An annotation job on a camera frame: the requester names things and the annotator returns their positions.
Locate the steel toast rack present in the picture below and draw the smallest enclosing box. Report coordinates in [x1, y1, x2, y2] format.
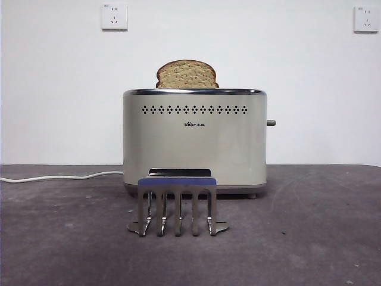
[126, 167, 230, 238]

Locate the white power cable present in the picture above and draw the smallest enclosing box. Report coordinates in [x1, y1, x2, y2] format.
[0, 170, 124, 184]

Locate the brown-crusted bread slice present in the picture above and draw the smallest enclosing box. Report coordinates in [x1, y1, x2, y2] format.
[155, 60, 220, 89]

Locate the white wall socket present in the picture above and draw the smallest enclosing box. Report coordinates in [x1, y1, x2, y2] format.
[101, 3, 129, 32]
[353, 5, 379, 33]

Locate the cream and steel toaster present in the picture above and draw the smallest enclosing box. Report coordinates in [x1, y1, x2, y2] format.
[122, 88, 268, 200]

